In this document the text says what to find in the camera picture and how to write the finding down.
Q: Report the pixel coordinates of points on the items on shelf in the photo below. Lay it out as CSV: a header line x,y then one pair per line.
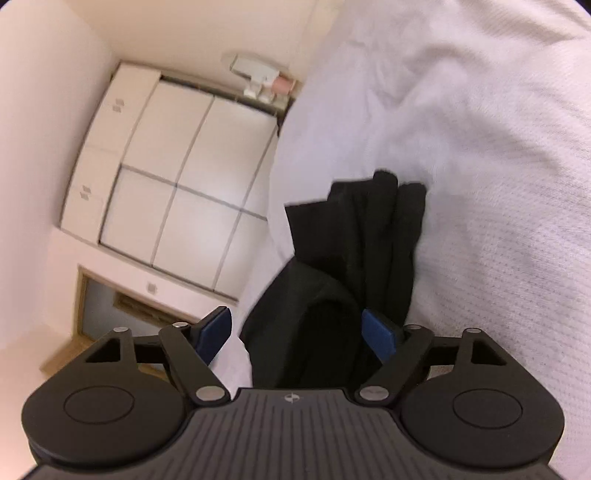
x,y
266,81

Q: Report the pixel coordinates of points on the black garment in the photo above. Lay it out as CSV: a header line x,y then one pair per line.
x,y
354,252

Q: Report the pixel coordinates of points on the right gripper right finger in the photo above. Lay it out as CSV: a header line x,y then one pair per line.
x,y
404,354

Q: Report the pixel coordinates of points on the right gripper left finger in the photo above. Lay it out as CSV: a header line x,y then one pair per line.
x,y
189,351

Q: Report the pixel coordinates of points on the white bed duvet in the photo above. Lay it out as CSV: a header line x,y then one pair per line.
x,y
487,103

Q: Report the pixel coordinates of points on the white wardrobe cabinet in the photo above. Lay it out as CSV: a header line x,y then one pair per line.
x,y
174,177

